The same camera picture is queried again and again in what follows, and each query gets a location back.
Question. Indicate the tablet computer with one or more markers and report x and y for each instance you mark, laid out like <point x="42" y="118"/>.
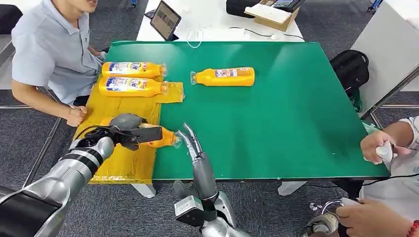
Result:
<point x="165" y="20"/>

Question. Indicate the black cushion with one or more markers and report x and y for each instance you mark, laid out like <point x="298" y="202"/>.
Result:
<point x="9" y="18"/>

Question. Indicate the yellow sheet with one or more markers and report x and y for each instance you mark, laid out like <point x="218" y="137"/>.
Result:
<point x="131" y="163"/>

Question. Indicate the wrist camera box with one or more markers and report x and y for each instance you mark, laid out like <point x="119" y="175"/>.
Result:
<point x="188" y="211"/>
<point x="149" y="134"/>

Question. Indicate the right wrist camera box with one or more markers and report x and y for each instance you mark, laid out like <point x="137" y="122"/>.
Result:
<point x="188" y="211"/>

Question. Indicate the metal frame bench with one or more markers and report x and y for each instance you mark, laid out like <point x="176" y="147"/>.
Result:
<point x="39" y="153"/>

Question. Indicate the orange drink bottle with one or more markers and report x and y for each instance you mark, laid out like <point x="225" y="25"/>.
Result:
<point x="209" y="78"/>
<point x="131" y="69"/>
<point x="131" y="87"/>
<point x="165" y="137"/>

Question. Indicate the black bag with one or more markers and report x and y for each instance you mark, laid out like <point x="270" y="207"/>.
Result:
<point x="239" y="7"/>

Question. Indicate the person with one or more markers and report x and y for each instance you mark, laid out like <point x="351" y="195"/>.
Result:
<point x="49" y="49"/>
<point x="392" y="196"/>

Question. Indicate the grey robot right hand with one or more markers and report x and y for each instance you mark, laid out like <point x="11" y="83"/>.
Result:
<point x="204" y="176"/>

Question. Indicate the black backpack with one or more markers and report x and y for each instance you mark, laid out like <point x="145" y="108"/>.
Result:
<point x="348" y="69"/>

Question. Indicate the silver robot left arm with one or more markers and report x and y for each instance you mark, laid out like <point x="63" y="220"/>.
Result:
<point x="59" y="183"/>

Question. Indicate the handheld mouse device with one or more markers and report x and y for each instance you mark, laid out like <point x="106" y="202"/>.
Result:
<point x="385" y="152"/>

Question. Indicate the green table mat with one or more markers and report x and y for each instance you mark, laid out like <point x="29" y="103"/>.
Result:
<point x="278" y="114"/>

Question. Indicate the cardboard box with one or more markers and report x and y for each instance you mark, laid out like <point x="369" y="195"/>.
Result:
<point x="271" y="16"/>

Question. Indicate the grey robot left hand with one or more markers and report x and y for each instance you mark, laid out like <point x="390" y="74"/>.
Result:
<point x="126" y="121"/>

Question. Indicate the white side table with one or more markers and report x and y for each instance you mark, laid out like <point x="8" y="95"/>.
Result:
<point x="386" y="42"/>

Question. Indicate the white background table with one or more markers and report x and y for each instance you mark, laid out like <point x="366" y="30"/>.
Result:
<point x="209" y="16"/>

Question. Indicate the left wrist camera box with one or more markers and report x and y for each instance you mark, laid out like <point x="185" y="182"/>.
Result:
<point x="149" y="134"/>

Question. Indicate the black terminal device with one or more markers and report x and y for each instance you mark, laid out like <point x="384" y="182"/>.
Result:
<point x="288" y="4"/>

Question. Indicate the white table leg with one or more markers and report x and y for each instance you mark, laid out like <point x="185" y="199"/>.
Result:
<point x="144" y="190"/>
<point x="291" y="188"/>

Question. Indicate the green plastic bag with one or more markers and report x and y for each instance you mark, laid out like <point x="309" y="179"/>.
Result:
<point x="370" y="127"/>

